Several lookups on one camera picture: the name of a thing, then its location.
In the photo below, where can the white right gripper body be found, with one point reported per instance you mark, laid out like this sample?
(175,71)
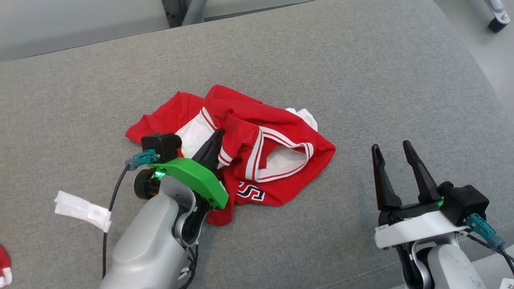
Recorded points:
(413,230)

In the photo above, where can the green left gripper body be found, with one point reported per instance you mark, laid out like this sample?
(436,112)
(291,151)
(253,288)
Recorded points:
(188,172)

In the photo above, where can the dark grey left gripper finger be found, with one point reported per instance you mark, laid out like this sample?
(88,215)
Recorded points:
(209,150)

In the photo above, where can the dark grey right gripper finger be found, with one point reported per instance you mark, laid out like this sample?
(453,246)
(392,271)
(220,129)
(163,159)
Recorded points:
(384,184)
(423,180)

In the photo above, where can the red Bulls jersey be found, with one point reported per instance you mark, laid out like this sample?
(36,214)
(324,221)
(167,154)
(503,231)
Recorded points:
(241,112)

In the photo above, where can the red shorts with white trim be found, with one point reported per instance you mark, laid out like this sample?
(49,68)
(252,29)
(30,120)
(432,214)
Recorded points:
(4,261)

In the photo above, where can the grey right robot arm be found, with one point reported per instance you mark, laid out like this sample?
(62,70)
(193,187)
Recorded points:
(449,269)

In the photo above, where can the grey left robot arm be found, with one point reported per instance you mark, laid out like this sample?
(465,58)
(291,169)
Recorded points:
(148,241)

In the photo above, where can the grey fabric sofa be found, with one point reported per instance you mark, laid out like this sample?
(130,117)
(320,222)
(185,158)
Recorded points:
(361,80)

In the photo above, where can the white printed label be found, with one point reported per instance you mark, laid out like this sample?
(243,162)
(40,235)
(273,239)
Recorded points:
(508,283)

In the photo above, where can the white tape strip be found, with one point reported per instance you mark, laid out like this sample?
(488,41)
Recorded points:
(82,208)

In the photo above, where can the grey leg with caster wheel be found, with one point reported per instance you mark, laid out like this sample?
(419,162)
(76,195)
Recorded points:
(498,18)

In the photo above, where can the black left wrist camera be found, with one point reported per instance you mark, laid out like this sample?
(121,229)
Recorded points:
(160,146)

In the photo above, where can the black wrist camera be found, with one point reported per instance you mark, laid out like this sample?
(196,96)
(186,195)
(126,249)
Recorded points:
(464,202)
(160,146)

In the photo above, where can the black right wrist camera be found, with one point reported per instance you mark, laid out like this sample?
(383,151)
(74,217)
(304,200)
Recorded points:
(464,202)

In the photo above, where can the grey metal post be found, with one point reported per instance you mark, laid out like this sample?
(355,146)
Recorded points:
(192,10)

